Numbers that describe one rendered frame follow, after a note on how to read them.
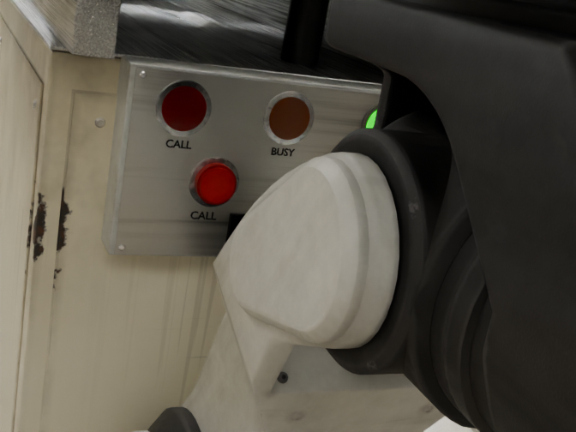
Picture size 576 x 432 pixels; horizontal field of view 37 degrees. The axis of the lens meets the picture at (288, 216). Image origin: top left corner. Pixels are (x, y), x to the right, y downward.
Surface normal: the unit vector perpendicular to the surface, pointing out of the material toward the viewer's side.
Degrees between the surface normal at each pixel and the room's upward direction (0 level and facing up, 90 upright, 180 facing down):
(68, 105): 90
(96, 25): 90
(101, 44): 90
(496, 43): 90
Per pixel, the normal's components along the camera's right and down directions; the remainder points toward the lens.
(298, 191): -0.92, -0.04
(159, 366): 0.37, 0.33
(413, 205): -0.40, -0.29
